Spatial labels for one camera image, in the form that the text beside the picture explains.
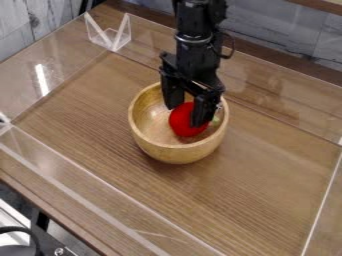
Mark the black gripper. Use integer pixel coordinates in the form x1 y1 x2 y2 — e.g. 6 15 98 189
161 33 226 128

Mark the red felt fruit green leaf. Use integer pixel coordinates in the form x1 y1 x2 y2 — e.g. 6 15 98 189
169 102 221 137

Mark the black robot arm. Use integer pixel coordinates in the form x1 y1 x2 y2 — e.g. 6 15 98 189
159 0 233 128

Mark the light wooden bowl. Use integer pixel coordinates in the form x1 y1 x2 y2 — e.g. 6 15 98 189
129 82 230 164

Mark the black metal table leg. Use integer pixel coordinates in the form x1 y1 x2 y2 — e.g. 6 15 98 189
31 207 50 232

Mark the clear acrylic corner bracket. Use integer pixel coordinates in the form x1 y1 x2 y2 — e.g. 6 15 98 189
85 13 133 52

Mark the clear acrylic tray wall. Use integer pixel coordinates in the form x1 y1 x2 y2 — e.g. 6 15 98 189
0 18 342 256

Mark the black cable under table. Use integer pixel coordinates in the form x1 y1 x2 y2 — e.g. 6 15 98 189
0 225 46 256

